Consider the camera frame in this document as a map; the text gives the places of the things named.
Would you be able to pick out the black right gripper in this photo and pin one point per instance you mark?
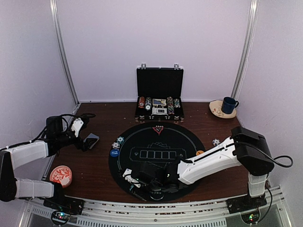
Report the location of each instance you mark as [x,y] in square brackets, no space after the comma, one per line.
[143,196]

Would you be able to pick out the beige ceramic plate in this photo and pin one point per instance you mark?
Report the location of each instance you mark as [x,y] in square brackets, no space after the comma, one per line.
[216,109]

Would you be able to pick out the red white round coaster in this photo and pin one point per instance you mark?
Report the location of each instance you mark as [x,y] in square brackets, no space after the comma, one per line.
[62,175]

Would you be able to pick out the white blue chips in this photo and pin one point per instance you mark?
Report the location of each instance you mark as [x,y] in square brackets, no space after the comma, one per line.
[116,145]

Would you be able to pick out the blue playing card deck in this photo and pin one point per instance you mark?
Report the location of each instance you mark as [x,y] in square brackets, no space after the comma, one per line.
[91,140]

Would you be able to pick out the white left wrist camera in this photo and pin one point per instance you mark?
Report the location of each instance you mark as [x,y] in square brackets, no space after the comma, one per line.
[76,126]

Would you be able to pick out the white card box in case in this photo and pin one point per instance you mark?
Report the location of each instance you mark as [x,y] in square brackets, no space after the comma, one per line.
[159,110]

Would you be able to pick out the red chip row in case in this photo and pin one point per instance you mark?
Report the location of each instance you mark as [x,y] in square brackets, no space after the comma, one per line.
[141,103]

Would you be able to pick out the purple green chip row in case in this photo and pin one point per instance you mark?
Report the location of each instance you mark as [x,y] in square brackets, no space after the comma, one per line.
[176,103]

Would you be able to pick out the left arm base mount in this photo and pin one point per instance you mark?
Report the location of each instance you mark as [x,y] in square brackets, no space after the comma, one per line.
[64,210]

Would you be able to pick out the blue small blind button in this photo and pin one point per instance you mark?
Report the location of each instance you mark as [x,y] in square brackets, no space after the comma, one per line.
[114,153]

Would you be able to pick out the aluminium frame post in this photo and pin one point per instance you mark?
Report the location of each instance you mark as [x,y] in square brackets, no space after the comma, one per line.
[248,42]
[63,56]

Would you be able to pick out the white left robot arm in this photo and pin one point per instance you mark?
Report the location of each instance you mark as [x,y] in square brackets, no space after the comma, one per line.
[17,155]

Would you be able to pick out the left aluminium frame post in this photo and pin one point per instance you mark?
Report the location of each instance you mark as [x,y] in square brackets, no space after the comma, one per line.
[63,56]

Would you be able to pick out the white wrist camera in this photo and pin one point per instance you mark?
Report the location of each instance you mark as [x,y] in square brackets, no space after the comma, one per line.
[127,176]
[76,126]

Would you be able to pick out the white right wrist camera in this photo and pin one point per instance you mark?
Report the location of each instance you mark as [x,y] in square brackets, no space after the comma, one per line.
[127,176]

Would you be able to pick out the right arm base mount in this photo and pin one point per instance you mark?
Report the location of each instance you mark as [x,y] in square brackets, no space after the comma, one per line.
[249,208]

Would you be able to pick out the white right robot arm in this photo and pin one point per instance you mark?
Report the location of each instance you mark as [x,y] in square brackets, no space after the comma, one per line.
[243,148]

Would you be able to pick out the clear round dealer button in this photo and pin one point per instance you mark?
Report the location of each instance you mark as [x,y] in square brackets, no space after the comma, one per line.
[157,196]

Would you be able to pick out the dark blue mug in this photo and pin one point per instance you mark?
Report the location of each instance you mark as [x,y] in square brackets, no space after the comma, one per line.
[229,104]

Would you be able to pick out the round black poker mat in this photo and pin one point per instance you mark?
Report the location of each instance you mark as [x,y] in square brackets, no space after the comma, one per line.
[143,145]

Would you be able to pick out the orange big blind button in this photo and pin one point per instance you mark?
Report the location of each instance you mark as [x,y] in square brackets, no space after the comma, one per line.
[199,152]

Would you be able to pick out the right aluminium frame post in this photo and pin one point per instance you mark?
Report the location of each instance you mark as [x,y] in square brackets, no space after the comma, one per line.
[248,42]

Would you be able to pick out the multicolour chip row in case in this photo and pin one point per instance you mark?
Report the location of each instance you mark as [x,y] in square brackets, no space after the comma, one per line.
[170,105]

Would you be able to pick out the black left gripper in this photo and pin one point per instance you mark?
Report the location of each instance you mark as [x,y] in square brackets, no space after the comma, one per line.
[85,145]

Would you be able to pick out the green chips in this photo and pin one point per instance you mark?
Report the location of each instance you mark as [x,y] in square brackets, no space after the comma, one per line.
[120,140]

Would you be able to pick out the front aluminium rail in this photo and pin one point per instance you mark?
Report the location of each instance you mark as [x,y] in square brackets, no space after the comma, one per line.
[211,213]

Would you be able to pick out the red triangle all-in marker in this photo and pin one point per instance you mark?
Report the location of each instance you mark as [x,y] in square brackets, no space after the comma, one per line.
[158,129]

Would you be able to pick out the white blue chip stack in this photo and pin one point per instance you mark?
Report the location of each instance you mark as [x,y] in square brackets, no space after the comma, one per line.
[216,142]

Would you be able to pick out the black poker chip case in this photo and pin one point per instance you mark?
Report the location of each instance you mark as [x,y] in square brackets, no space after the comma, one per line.
[159,83]

